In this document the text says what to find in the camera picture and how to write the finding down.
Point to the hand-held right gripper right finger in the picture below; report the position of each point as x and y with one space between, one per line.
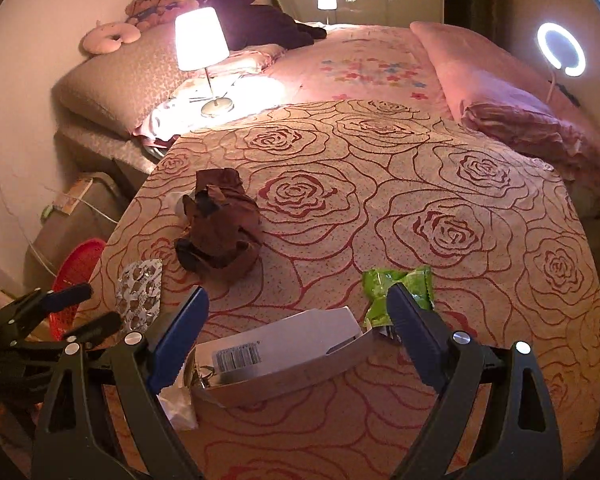
420 340

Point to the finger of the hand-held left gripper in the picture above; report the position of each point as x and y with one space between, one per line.
55 300
97 326

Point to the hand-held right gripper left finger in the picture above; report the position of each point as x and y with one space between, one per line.
180 340

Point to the red plastic mesh basket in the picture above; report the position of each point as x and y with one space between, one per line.
80 260

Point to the green wrapper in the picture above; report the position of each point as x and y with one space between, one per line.
385 280

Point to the white cardboard box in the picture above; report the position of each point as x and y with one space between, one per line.
280 355

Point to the silver blister pack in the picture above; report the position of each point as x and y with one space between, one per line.
139 295

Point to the brown upholstered nightstand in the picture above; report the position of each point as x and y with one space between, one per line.
65 245

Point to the crumpled white tissue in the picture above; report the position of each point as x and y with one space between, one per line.
180 405

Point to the rose patterned blanket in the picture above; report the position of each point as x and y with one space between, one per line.
480 310

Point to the small green object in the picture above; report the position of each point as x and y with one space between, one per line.
47 212

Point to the orange paperback book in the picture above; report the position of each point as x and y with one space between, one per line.
75 195

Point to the crumpled brown paper bag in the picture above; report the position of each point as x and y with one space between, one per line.
220 230

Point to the small white cap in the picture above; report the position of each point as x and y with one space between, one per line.
181 205

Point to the patterned headboard cushion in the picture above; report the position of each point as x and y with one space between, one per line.
110 80

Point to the shiny satin cloth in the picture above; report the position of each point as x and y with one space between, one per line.
180 110

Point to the pink neck pillow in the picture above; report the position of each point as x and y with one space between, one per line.
107 35

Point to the pink floral bedsheet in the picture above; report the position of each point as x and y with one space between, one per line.
360 65

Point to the pink floral pillow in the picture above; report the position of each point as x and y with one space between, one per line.
250 60

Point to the white shade table lamp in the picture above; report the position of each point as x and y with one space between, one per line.
326 0
200 37

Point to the dark purple plush toy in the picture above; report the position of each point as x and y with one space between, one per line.
260 20

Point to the upholstered bed frame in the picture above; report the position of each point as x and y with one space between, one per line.
100 150

